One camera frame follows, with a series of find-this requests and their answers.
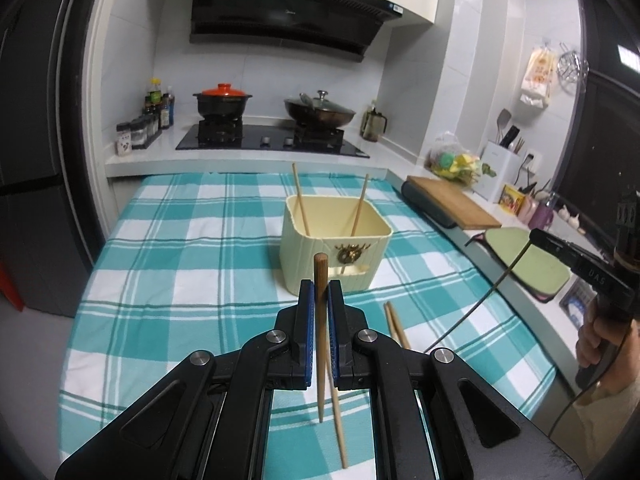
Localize wooden chopstick pair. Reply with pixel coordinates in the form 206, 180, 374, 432
384, 302, 404, 347
387, 302, 411, 349

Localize person's right hand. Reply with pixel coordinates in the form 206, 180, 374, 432
576, 296, 639, 396

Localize purple cup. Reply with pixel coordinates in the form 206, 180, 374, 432
528, 194, 555, 230

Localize yellow printed tin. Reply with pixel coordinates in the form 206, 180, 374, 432
498, 184, 525, 216

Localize white knife block holder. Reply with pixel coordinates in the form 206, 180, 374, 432
473, 108, 520, 204

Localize wooden cutting board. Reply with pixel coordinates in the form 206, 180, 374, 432
400, 176, 502, 230

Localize bag of sponges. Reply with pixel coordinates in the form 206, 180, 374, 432
426, 131, 497, 188

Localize teal plaid tablecloth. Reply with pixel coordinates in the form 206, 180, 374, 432
58, 174, 555, 479

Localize hanging plastic bag pack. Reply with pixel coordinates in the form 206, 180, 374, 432
520, 46, 556, 110

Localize cream utensil holder box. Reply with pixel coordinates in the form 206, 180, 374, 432
279, 195, 393, 294

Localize black gas cooktop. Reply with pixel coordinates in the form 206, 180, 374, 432
176, 120, 369, 158

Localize wok with glass lid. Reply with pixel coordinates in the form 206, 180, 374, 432
284, 90, 356, 129

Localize sauce bottles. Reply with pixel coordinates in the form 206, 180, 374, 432
144, 77, 175, 130

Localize black pot orange lid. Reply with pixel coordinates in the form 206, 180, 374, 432
193, 84, 252, 120

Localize black range hood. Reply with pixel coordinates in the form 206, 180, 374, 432
190, 0, 400, 62

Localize hanging wire steamer rack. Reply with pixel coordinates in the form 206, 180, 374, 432
555, 42, 590, 93

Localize glass jug with handle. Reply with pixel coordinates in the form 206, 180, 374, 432
360, 100, 388, 142

